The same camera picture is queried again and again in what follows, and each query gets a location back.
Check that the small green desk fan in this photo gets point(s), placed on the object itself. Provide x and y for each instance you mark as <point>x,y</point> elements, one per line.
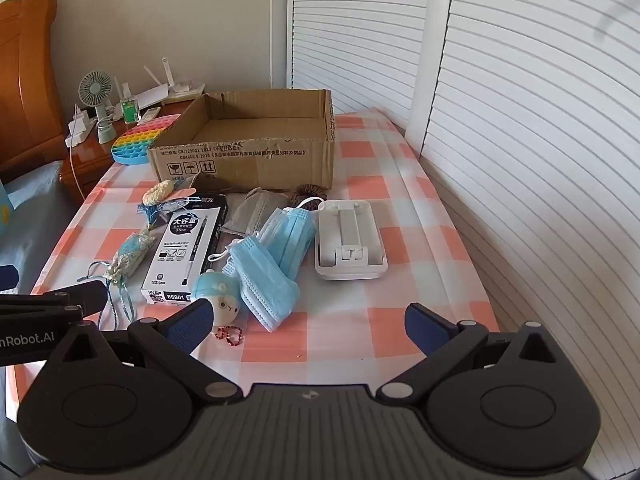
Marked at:
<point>95,86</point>

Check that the white power strip with chargers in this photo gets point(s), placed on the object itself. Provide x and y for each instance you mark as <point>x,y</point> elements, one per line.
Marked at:
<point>80,127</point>

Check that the blue plush doll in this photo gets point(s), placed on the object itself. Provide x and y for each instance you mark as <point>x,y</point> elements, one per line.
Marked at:
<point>220,295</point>

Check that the white router with antennas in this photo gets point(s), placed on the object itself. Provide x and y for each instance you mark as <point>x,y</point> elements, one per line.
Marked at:
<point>152,99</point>

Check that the blue face mask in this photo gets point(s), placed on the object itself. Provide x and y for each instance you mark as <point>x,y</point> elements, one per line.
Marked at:
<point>295,232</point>
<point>262,282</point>

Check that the floral fabric sachet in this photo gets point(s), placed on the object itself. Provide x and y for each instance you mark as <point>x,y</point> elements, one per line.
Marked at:
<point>130,255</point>

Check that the rainbow pop bubble toy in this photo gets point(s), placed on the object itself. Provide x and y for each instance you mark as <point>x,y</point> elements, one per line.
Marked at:
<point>135,142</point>

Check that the wooden bed headboard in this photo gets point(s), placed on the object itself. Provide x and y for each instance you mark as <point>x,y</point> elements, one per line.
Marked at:
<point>25,85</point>

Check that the brown scrunchie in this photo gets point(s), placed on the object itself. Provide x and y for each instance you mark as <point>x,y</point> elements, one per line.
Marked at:
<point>307,192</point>

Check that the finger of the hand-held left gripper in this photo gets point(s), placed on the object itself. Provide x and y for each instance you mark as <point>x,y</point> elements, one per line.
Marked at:
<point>80,296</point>
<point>7,277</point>

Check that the lace trimmed linen pouch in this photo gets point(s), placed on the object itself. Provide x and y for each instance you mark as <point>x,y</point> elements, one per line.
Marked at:
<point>250,210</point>

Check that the green hand sanitizer bottle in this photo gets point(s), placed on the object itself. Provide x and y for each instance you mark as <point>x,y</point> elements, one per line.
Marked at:
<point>130,110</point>

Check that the white louvered closet door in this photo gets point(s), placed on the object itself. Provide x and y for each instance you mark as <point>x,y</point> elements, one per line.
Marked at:
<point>540,160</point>
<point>360,35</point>

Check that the brown cardboard box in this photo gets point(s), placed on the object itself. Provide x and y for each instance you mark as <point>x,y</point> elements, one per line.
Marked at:
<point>250,160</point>

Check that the wooden nightstand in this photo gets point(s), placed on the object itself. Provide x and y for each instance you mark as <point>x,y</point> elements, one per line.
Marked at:
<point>92,160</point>

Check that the cream plastic tray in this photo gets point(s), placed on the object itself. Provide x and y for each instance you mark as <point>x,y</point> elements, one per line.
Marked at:
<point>184,89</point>

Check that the black and white pen box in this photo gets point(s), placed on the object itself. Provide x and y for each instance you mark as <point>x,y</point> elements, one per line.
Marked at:
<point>185,240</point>

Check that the grey linen pouch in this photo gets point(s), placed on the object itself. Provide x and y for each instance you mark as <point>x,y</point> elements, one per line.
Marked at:
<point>200,181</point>

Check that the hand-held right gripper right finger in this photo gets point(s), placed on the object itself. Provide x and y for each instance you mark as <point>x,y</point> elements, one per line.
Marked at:
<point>425,327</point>

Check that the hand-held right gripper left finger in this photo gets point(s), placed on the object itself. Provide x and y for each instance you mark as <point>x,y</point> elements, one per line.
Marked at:
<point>192,322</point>

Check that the orange checked tablecloth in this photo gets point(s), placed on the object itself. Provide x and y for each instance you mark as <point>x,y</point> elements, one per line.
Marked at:
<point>375,170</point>

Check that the yellow printed pillow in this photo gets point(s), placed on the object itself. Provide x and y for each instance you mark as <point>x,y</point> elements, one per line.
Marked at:
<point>4,210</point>

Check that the white phone stand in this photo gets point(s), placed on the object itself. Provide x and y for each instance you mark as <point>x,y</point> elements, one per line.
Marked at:
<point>350,245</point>

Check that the white remote control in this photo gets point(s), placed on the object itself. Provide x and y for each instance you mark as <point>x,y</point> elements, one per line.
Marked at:
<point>151,112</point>

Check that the cream knit scrunchie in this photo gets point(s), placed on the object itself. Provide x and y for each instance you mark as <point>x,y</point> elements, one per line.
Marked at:
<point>157,191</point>

